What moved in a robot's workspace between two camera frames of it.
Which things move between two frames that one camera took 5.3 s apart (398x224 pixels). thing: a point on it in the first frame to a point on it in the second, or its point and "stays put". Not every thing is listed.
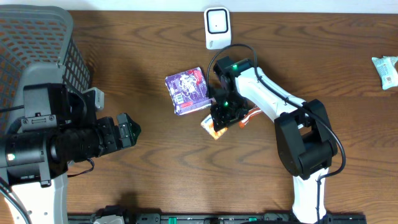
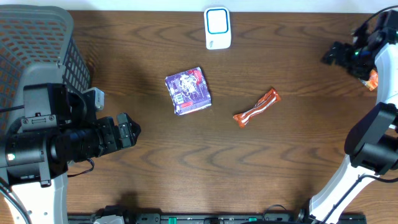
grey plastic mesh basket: (37, 47) stays put
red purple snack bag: (188, 91) stays put
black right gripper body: (231, 109) to (359, 63)
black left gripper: (110, 134) stays put
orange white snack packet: (208, 124) to (372, 81)
